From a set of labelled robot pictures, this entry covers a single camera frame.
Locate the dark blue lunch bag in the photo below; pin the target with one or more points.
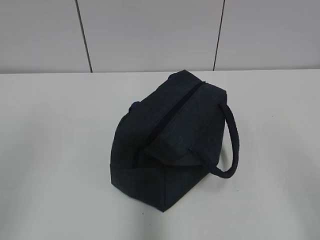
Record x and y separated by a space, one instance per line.
169 141

